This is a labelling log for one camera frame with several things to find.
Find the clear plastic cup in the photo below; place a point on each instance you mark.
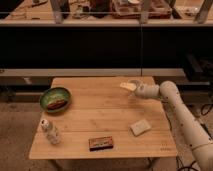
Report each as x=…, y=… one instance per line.
x=138, y=84

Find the clear plastic bottle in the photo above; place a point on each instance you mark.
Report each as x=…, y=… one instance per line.
x=51, y=132

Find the brown rectangular eraser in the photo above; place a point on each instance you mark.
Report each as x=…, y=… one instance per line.
x=101, y=143

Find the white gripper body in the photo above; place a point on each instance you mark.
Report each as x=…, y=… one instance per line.
x=140, y=91

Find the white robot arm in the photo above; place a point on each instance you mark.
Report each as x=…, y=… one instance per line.
x=199, y=141

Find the green bowl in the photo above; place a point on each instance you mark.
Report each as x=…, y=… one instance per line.
x=52, y=95

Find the hot dog in bowl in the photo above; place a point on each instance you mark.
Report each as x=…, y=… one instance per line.
x=55, y=105

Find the beige sponge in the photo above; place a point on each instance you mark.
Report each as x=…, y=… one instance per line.
x=140, y=127

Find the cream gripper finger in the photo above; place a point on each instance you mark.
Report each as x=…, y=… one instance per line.
x=128, y=86

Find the wooden table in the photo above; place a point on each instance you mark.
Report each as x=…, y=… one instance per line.
x=101, y=108

